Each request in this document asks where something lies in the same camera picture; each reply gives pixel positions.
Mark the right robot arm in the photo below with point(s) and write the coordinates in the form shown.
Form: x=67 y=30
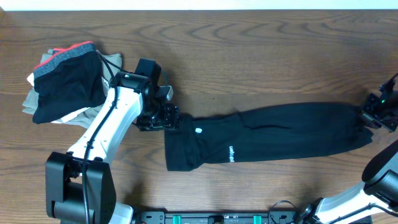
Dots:
x=377 y=191

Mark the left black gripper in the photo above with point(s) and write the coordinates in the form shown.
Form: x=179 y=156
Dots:
x=169 y=121

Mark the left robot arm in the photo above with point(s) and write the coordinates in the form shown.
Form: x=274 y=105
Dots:
x=79 y=185

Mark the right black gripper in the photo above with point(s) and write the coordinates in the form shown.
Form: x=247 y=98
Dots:
x=369 y=117

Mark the white folded garment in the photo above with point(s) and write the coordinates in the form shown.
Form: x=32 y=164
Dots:
x=74 y=114

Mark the black pants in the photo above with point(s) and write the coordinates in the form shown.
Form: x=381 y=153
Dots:
x=292 y=131

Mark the black folded shorts grey waistband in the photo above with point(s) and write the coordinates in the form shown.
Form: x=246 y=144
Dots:
x=68 y=81

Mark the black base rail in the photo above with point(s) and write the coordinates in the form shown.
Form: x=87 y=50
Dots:
x=161 y=217

